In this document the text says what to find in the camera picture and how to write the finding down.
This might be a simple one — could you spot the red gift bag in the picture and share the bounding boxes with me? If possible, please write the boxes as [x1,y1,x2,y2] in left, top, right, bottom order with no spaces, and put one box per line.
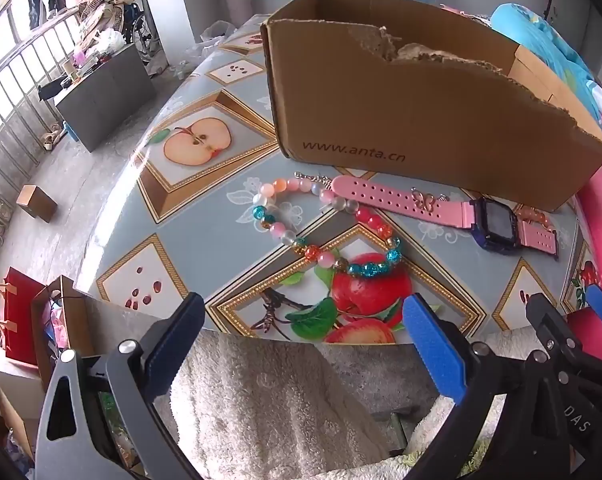
[0,266,44,366]

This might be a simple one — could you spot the black bag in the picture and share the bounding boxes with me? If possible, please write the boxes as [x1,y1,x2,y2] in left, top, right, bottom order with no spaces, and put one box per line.
[37,79,65,102]

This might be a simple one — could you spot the brown paper bag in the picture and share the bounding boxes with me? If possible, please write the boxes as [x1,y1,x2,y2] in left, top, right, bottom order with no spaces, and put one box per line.
[30,275,112,391]

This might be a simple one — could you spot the white fleece robe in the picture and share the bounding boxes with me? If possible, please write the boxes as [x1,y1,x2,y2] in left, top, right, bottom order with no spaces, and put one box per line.
[156,330,532,480]

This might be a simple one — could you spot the pink strap smartwatch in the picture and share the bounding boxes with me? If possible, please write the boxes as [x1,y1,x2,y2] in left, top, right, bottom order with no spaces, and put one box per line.
[331,175,562,261]

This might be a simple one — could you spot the brown cardboard carton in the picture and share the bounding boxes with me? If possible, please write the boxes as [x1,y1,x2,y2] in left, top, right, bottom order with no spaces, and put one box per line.
[0,379,38,462]

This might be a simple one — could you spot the wheelchair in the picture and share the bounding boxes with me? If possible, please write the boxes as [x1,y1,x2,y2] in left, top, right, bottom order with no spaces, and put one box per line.
[123,2,154,56]

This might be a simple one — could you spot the white plastic bag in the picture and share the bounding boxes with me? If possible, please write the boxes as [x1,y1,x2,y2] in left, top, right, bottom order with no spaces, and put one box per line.
[100,29,125,54]

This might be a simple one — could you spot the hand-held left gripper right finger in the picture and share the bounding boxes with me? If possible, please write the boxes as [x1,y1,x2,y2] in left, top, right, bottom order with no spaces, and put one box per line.
[402,291,572,480]

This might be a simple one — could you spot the multicoloured bead bracelet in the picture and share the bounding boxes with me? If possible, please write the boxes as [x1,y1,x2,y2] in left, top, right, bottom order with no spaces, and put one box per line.
[251,176,406,279]

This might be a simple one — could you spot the clear plastic bag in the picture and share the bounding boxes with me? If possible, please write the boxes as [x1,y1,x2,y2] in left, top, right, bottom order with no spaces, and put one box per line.
[186,20,236,61]

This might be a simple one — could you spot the pile of beige clothes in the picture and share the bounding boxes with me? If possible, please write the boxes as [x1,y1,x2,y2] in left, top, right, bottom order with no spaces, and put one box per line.
[78,0,142,46]

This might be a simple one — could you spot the pink orange bead bracelet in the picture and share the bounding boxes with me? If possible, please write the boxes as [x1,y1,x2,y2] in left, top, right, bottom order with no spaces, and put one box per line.
[518,205,556,233]

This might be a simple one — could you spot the blue floral quilt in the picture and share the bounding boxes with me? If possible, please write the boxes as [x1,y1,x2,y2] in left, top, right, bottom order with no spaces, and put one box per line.
[491,2,602,136]

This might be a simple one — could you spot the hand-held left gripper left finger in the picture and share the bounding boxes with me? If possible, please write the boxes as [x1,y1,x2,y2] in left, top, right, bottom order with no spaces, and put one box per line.
[33,291,206,480]

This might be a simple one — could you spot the fruit print tablecloth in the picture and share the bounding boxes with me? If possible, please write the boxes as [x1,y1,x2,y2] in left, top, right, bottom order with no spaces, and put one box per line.
[73,12,602,346]

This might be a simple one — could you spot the small brown box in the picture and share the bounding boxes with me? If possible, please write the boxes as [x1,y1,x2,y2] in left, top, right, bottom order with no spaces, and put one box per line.
[16,185,58,222]

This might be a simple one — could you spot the metal balcony railing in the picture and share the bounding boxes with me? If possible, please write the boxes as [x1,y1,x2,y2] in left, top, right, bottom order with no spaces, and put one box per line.
[0,7,82,281]

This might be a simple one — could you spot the butterfly earring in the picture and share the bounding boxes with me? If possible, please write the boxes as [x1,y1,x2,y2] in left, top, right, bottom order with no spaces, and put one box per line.
[412,188,449,211]

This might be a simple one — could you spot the torn brown cardboard box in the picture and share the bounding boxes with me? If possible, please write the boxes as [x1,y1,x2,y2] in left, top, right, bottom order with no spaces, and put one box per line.
[261,0,602,213]

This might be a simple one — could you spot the grey cabinet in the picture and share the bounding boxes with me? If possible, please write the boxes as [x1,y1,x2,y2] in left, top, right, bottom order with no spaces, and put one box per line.
[55,42,156,153]

